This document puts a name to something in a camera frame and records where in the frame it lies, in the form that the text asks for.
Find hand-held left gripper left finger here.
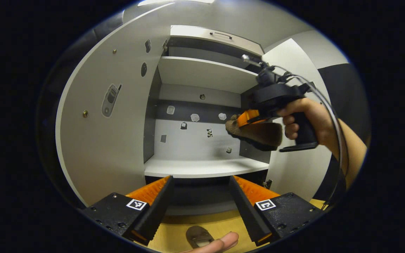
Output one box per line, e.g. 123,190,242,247
81,175,175,245

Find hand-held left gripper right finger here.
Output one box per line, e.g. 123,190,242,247
229,175,324,246

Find brown fuzzy shoe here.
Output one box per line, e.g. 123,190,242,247
186,226,216,249
225,114,283,151

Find white shoe cabinet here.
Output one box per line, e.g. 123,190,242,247
143,25,271,215

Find white cabinet drawer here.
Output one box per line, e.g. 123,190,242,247
170,25,264,57

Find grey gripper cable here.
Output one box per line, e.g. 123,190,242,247
269,65,350,211

